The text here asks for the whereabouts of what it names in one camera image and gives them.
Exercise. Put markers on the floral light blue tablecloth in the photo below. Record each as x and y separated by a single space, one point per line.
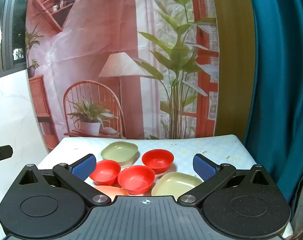
216 146

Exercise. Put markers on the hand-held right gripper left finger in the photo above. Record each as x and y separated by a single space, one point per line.
83 167

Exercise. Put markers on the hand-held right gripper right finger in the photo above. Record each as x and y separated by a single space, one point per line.
204 168

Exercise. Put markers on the printed wall cloth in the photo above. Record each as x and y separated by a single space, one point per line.
96 42

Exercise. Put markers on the orange plastic plate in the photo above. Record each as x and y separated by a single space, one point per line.
111 191

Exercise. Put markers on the green plastic plate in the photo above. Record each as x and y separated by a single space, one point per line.
119 151
175 183

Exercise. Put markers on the red plastic bowl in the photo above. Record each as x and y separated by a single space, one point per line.
136 178
157 159
106 171

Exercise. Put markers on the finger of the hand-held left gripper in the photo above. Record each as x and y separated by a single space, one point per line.
2 152

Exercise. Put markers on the teal curtain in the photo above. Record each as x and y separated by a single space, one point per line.
281 80

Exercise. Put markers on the dark framed window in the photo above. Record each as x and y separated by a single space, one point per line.
6 30

